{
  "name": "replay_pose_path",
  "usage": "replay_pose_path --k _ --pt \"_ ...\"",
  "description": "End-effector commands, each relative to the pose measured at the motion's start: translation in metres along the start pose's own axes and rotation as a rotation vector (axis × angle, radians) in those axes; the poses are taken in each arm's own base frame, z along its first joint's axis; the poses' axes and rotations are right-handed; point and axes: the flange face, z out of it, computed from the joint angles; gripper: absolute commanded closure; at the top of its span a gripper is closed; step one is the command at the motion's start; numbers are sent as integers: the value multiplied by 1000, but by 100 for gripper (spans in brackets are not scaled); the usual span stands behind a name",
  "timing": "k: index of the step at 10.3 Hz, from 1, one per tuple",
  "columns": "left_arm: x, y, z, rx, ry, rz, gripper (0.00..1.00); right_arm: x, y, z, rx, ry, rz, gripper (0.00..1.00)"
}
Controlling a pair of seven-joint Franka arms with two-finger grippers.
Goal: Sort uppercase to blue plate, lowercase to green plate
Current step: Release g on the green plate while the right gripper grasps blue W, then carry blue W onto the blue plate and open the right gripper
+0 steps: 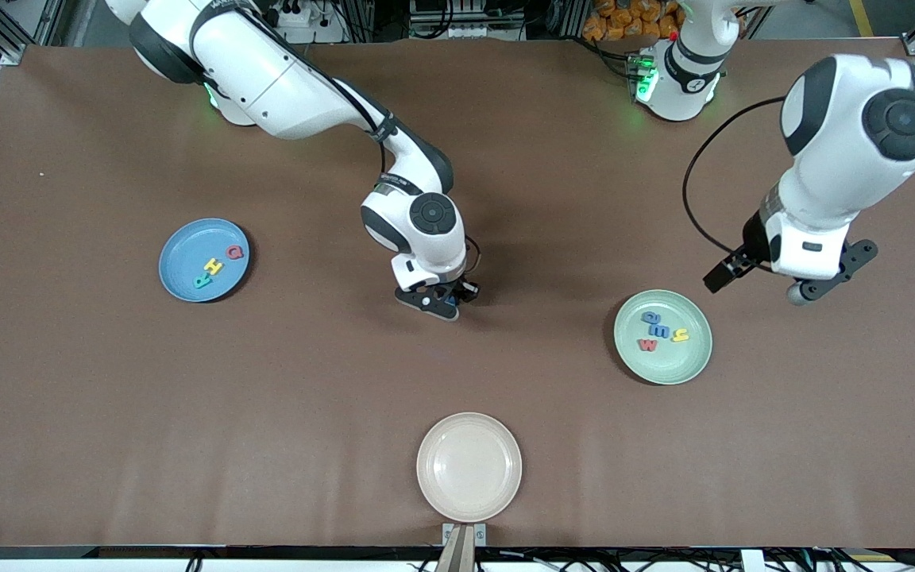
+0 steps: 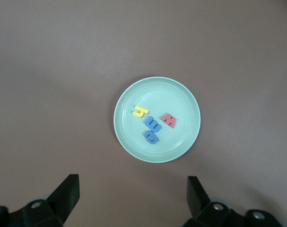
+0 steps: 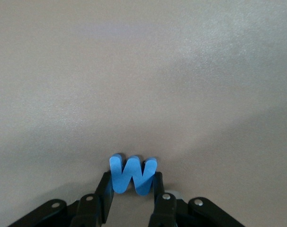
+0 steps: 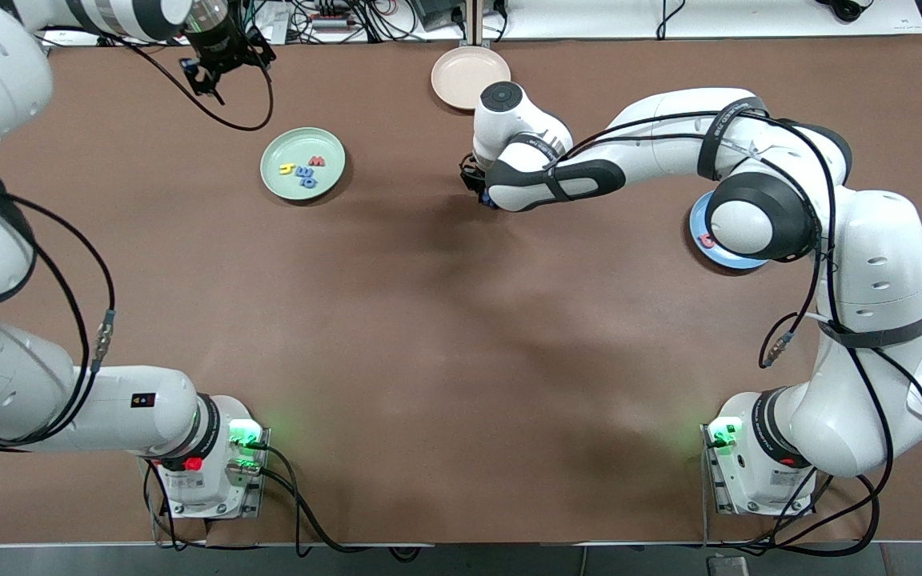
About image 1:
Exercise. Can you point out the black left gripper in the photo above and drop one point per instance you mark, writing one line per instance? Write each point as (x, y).
(750, 248)

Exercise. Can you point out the yellow foam lowercase h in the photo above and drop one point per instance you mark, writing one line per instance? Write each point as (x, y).
(680, 334)

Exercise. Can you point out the blue foam lowercase m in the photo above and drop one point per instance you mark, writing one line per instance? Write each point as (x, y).
(662, 330)

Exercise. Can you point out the blue foam lowercase g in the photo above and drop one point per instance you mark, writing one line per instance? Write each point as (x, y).
(651, 318)

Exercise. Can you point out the red-pink foam lowercase w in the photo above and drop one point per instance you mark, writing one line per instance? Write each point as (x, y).
(648, 345)

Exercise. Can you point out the red-pink foam letter G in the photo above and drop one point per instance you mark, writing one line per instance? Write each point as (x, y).
(235, 253)

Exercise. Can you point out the yellow foam uppercase H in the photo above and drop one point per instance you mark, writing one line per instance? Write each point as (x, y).
(212, 266)

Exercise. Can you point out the teal foam letter R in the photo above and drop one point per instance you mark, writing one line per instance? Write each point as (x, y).
(202, 280)

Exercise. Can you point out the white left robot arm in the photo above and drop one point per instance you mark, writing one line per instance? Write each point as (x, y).
(831, 183)

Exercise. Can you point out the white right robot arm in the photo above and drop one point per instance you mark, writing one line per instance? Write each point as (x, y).
(283, 79)

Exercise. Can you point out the green round plate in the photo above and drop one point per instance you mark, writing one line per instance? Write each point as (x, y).
(680, 361)

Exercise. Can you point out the beige round plate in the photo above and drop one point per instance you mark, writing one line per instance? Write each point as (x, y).
(469, 467)

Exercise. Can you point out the blue round plate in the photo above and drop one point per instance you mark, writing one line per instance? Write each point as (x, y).
(187, 246)

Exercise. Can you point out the brown table cover sheet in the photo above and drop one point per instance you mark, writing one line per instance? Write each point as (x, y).
(267, 397)

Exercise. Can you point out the orange packaged items pile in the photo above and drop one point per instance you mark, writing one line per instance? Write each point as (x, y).
(624, 20)

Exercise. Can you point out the white power strip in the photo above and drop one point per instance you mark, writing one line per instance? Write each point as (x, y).
(299, 20)

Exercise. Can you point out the grey metal mount bracket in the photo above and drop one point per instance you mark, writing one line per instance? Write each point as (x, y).
(447, 531)

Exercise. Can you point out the camera mount post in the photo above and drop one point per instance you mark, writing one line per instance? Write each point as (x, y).
(457, 556)

